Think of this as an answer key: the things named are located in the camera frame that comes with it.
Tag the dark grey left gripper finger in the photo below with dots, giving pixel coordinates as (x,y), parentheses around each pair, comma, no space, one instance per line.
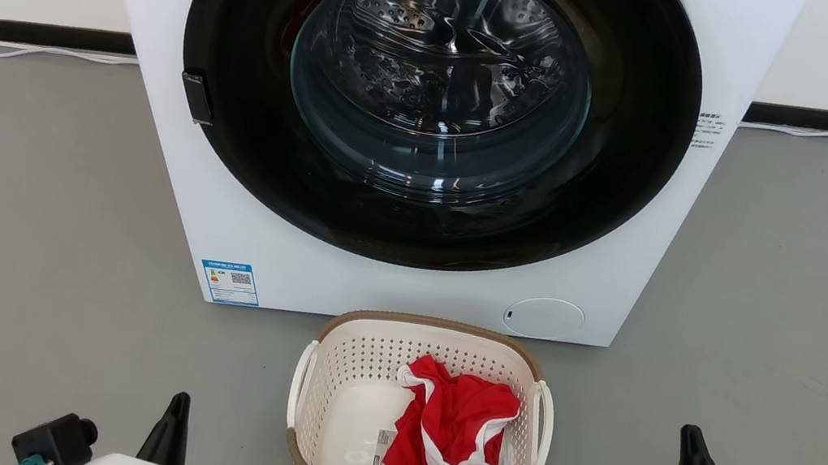
(169,434)

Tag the white perforated laundry basket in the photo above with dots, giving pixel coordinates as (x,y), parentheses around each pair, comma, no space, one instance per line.
(353,363)

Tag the white printed paper label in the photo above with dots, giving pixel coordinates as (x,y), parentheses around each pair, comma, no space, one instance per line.
(383,448)

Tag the blue energy label sticker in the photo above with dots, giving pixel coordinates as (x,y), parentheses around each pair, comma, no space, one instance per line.
(230,283)

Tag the round white filter cover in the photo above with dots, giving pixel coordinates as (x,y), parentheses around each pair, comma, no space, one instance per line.
(543,318)

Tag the red garment with white trim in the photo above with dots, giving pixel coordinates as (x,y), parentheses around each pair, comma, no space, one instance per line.
(453,435)

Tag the small printed text sticker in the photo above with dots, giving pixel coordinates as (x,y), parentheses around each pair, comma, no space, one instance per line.
(707,130)

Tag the black round washer door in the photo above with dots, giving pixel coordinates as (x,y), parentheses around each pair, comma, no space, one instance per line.
(246,35)

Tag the white front-load washing machine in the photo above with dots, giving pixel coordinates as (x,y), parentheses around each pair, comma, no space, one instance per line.
(174,24)

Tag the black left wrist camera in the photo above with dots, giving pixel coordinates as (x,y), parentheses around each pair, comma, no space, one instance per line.
(55,437)

